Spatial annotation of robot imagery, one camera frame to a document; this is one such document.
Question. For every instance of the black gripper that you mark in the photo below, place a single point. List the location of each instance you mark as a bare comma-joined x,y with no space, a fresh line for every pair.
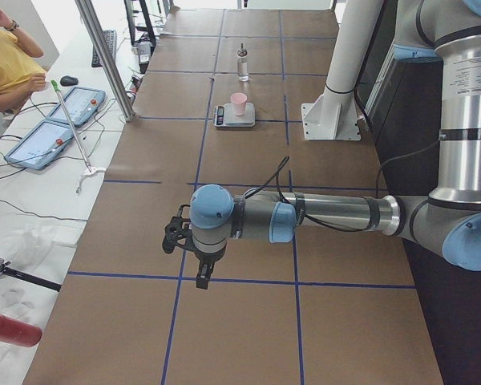
208,260

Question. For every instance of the clear glass sauce bottle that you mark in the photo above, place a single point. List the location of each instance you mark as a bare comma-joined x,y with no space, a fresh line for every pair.
242,63

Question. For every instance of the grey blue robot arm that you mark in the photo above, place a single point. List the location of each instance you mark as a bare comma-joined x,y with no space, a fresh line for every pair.
447,221

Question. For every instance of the white digital kitchen scale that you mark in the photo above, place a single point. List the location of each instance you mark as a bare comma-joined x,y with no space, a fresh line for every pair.
225,117

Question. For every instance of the near teach pendant tablet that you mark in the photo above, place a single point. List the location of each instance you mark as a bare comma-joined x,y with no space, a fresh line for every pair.
40,146

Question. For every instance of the teach pendant tablet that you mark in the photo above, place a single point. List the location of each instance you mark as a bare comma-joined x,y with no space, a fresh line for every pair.
40,146
82,103

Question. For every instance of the far teach pendant tablet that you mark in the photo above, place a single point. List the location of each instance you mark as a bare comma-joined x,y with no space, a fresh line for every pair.
82,103

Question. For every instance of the black tool on bench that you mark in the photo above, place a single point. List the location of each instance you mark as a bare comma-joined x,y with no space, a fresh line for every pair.
6,270

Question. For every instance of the red cylinder bottle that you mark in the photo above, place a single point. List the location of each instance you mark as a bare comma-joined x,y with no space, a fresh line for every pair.
18,333

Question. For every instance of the black computer mouse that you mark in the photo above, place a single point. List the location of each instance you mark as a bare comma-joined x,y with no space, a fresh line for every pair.
68,81

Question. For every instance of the person in yellow shirt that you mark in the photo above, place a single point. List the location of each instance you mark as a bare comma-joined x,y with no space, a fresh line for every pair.
20,74

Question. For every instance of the green handled reacher grabber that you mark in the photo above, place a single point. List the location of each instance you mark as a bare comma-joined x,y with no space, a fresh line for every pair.
89,170

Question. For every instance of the aluminium frame post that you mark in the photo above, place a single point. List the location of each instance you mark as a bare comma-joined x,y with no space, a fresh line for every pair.
94,29

